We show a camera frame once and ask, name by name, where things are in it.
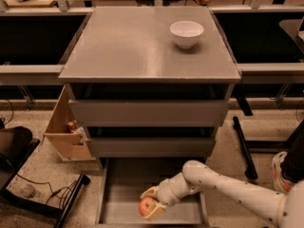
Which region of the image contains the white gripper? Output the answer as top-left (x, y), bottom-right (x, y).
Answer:
top-left (141, 173), bottom-right (202, 220)

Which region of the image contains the red apple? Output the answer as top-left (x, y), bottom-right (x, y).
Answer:
top-left (139, 197), bottom-right (156, 217)

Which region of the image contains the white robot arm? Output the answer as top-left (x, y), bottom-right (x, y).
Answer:
top-left (139, 161), bottom-right (304, 228)

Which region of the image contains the grey open bottom drawer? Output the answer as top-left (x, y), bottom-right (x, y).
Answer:
top-left (98, 158), bottom-right (210, 228)

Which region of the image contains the grey middle drawer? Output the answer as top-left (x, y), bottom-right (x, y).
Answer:
top-left (86, 138), bottom-right (215, 158)

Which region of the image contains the grey top drawer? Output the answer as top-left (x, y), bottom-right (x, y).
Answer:
top-left (68, 100), bottom-right (228, 127)

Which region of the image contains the grey drawer cabinet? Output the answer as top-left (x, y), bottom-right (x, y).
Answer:
top-left (58, 6), bottom-right (241, 163)

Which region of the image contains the black bar on floor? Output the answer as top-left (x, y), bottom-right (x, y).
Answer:
top-left (233, 116), bottom-right (258, 181)

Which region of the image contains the wooden box on floor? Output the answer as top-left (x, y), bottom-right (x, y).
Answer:
top-left (44, 87), bottom-right (94, 161)

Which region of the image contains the red can in box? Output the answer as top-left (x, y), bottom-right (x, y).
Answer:
top-left (67, 121), bottom-right (78, 133)

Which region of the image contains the white orange sneaker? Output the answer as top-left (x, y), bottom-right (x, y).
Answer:
top-left (272, 151), bottom-right (294, 194)

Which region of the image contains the clear plastic bottle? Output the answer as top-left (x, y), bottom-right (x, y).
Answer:
top-left (20, 183), bottom-right (41, 199)

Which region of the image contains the dark trouser leg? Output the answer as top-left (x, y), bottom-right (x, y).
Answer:
top-left (280, 121), bottom-right (304, 183)

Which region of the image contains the white ceramic bowl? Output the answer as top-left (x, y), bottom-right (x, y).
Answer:
top-left (170, 21), bottom-right (204, 48)

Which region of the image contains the black cable on floor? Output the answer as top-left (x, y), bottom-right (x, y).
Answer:
top-left (15, 173), bottom-right (79, 209)

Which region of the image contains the black cart frame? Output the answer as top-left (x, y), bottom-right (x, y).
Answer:
top-left (0, 126), bottom-right (90, 228)

